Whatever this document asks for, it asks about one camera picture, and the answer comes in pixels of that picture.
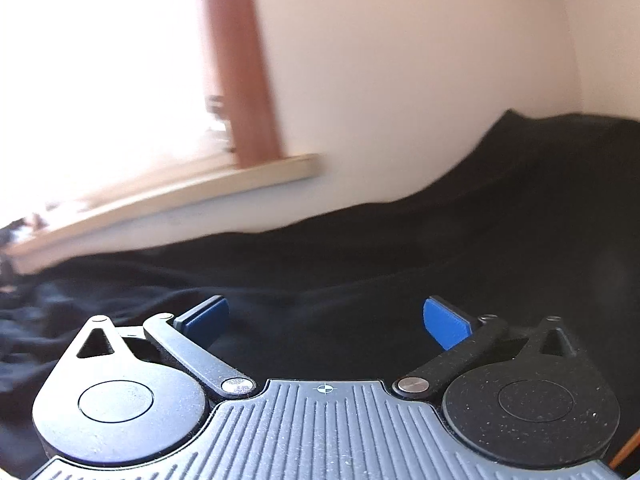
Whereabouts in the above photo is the black fleece sweatshirt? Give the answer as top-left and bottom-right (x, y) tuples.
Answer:
(0, 109), (640, 480)

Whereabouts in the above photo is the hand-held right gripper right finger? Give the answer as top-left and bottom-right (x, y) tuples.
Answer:
(391, 296), (581, 403)

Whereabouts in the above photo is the window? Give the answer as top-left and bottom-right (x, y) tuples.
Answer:
(0, 0), (236, 241)

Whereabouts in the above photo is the wooden window trim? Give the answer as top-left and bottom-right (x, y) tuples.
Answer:
(197, 0), (283, 171)

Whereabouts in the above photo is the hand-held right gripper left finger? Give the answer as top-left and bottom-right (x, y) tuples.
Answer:
(75, 295), (257, 402)

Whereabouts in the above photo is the window sill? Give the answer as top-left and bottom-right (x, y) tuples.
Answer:
(5, 152), (323, 276)

